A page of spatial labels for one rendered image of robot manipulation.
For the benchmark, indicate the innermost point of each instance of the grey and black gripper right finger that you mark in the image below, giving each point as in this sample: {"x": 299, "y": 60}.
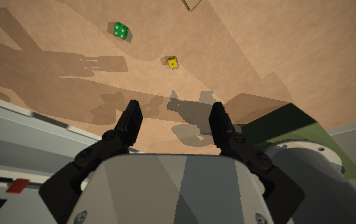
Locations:
{"x": 282, "y": 195}

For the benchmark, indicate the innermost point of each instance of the green die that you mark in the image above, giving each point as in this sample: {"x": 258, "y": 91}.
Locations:
{"x": 120, "y": 30}

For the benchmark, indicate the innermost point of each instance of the yellow die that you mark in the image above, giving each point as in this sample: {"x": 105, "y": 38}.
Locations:
{"x": 172, "y": 61}

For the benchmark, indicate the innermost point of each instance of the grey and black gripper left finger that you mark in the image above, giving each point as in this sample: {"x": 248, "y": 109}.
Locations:
{"x": 61, "y": 191}

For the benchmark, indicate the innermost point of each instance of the tan mat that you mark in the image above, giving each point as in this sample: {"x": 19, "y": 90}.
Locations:
{"x": 191, "y": 3}

